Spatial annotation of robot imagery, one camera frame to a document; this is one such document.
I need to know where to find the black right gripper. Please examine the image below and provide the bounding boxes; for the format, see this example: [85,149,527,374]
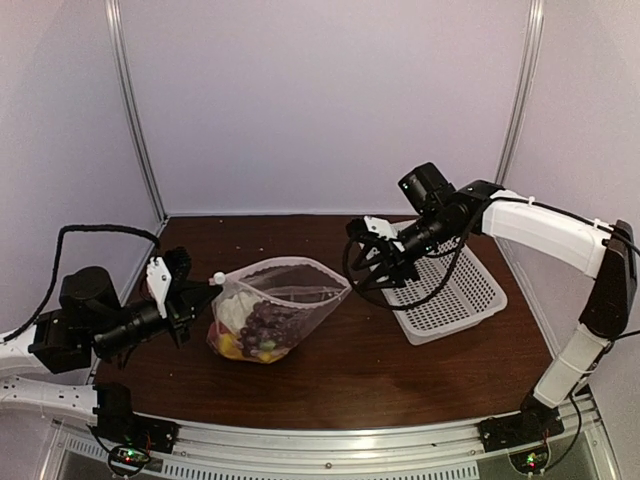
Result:
[353,206,462,291]

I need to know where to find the red toy bell pepper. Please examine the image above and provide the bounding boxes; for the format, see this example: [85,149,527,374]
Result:
[207,322,225,352]

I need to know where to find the white toy cauliflower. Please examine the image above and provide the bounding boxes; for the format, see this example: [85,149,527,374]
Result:
[213,292,260,334]

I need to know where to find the yellow toy fruit front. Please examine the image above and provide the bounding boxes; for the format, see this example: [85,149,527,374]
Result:
[216,333,245,360]

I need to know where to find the yellow toy fruit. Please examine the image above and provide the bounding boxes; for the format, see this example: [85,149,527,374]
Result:
[254,350,289,364]
[216,333,245,360]

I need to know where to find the clear zip top bag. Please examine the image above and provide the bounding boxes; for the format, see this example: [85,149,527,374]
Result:
[207,256,351,364]

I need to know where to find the dark red toy grapes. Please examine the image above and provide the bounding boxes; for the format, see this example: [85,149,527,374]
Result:
[239,301,302,357]

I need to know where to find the white perforated plastic basket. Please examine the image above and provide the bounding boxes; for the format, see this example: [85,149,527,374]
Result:
[382,246,508,346]

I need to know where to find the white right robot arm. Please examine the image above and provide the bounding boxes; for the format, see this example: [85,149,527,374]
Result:
[342,162,639,445]

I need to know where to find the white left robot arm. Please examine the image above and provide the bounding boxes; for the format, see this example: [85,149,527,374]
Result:
[1,267,222,444]

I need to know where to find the left round circuit board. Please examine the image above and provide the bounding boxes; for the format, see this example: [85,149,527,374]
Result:
[107,445,151,477]

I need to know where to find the round circuit board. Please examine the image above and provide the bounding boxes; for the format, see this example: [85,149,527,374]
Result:
[107,445,151,477]
[508,445,550,476]

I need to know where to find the right round circuit board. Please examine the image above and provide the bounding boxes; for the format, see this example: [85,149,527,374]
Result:
[508,445,550,476]

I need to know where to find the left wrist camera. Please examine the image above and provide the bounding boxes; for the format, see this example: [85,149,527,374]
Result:
[145,246,191,319]

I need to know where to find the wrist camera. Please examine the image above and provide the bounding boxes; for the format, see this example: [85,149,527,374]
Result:
[145,246,191,319]
[346,215,405,252]

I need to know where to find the black right camera cable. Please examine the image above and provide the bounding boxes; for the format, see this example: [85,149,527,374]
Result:
[342,224,469,311]

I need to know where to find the black camera cable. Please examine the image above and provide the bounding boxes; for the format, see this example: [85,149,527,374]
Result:
[0,223,162,346]
[342,224,469,311]

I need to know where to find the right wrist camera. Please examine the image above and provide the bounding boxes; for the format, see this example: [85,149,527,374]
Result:
[346,215,405,252]

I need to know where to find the black left camera cable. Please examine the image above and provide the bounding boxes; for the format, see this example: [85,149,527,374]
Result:
[0,223,162,346]

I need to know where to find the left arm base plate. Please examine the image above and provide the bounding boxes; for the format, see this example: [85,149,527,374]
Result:
[93,415,179,454]

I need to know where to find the front aluminium rail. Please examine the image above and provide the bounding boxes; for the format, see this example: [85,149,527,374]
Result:
[49,394,609,480]

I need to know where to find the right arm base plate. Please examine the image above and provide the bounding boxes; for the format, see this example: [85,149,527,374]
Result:
[478,413,565,453]

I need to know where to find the left aluminium frame post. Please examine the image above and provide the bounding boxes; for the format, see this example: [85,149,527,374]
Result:
[104,0,168,223]

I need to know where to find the aluminium frame post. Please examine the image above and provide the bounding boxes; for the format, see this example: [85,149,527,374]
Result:
[104,0,168,223]
[495,0,545,184]

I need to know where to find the right aluminium frame post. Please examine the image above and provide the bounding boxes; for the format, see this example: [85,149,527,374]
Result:
[495,0,545,184]

